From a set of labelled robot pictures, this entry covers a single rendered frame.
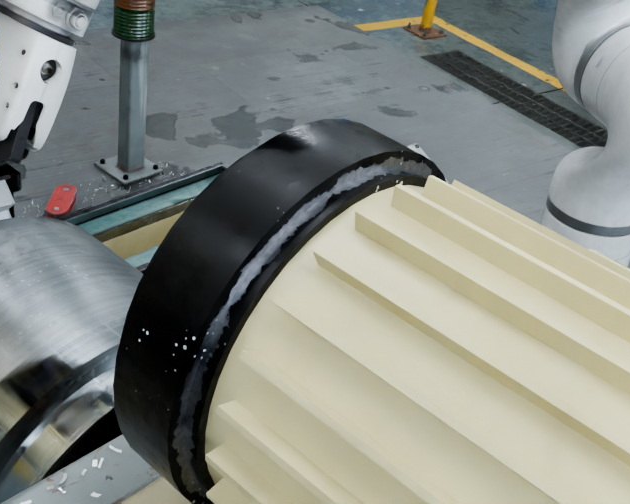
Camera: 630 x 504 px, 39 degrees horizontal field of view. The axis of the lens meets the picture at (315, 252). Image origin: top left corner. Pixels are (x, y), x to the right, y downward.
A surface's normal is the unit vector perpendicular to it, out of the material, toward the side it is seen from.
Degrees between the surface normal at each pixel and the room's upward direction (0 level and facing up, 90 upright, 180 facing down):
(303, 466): 15
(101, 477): 0
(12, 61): 59
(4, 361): 24
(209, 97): 0
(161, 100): 0
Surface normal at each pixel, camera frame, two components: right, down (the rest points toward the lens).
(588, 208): -0.52, 0.44
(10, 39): -0.43, -0.10
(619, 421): -0.12, -0.63
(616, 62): -0.76, -0.36
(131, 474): 0.15, -0.82
